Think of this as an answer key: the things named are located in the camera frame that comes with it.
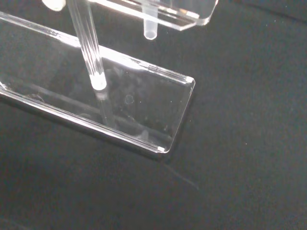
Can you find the clear acrylic funnel stand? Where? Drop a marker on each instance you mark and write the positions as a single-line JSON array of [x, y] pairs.
[[134, 105]]

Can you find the black bench cloth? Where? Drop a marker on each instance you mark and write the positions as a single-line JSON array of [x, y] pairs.
[[239, 143]]

